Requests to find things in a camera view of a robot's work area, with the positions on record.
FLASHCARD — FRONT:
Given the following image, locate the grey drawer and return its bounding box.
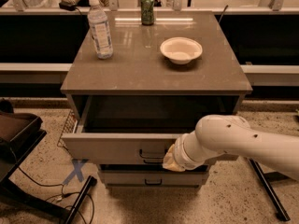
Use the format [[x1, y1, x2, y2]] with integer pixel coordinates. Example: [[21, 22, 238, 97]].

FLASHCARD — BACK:
[[63, 95, 237, 165], [98, 164, 209, 188]]

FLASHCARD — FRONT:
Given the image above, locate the grey top drawer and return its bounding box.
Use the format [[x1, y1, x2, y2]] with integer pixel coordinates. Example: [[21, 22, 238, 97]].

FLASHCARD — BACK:
[[63, 95, 237, 165]]

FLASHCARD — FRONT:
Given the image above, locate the wire mesh basket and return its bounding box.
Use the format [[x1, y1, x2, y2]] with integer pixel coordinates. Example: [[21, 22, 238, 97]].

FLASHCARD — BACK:
[[57, 111, 77, 150]]

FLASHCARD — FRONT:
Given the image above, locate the black stand leg left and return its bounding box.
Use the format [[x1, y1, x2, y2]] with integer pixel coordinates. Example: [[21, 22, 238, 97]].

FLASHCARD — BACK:
[[63, 175, 97, 224]]

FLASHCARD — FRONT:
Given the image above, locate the black power adapter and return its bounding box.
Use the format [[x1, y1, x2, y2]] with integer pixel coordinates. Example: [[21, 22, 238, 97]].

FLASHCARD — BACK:
[[59, 1, 76, 11]]

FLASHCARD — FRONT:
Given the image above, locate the black floor cable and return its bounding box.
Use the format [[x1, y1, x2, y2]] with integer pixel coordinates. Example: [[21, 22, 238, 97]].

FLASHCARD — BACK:
[[17, 166, 95, 224]]

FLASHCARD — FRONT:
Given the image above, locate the black stand leg right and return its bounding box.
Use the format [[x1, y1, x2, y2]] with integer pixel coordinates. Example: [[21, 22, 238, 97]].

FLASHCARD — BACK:
[[249, 159, 291, 222]]

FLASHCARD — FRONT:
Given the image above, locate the white paper bowl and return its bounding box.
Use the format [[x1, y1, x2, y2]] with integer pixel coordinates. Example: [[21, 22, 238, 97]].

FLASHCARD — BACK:
[[160, 37, 203, 65]]

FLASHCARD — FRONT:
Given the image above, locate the black stand leg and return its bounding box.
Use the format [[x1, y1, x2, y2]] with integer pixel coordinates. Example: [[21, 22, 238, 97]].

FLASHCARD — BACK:
[[63, 175, 97, 224], [249, 159, 291, 222]]

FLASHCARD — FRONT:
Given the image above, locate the black chair with cushion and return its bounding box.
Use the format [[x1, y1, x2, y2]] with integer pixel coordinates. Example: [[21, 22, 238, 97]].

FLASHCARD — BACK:
[[0, 99, 68, 219]]

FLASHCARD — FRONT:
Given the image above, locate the grey lower drawer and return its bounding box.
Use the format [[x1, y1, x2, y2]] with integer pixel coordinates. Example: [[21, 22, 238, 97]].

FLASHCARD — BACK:
[[98, 164, 209, 188]]

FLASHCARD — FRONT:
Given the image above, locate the grey drawer cabinet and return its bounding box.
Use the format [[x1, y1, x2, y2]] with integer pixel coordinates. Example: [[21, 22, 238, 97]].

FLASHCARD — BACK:
[[60, 10, 253, 189]]

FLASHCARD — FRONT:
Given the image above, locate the clear plastic water bottle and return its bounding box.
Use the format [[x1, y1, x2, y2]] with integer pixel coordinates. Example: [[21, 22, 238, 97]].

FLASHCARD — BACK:
[[88, 0, 113, 59]]

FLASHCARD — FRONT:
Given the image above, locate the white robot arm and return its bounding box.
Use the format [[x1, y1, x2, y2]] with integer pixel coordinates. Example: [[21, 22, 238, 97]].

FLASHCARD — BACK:
[[163, 115, 299, 180]]

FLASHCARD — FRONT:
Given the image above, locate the black top drawer handle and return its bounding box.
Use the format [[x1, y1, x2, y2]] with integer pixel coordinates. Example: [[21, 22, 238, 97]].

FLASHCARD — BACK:
[[139, 149, 166, 165]]

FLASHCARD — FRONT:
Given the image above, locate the green soda can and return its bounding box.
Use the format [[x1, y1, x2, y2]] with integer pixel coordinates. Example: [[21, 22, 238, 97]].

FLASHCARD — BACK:
[[140, 0, 154, 25]]

